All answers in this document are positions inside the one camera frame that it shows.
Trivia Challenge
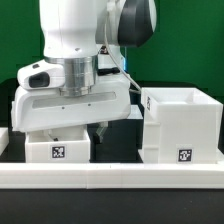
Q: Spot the white border wall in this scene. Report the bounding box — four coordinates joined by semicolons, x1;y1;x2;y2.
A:
0;127;9;155
0;163;224;189

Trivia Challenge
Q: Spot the white drawer cabinet frame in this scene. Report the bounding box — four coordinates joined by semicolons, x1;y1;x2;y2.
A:
141;87;223;164

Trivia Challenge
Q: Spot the white marker sheet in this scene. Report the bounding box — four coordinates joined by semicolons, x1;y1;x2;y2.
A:
128;105;143;120

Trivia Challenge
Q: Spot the white left border wall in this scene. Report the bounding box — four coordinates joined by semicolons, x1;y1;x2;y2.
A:
0;127;9;155

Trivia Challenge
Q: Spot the grey hanging cable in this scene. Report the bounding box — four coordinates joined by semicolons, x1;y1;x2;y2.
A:
103;9;143;95

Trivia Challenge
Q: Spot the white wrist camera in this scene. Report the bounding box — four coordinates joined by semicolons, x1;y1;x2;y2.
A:
17;60;65;90

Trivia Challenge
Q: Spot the white front border wall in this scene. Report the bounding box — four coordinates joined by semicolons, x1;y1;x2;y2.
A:
0;163;224;189

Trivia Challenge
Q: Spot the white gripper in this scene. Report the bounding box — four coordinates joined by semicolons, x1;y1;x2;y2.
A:
11;75;131;143

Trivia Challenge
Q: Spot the white drawer box front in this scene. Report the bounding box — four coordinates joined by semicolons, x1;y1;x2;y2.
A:
25;126;90;163

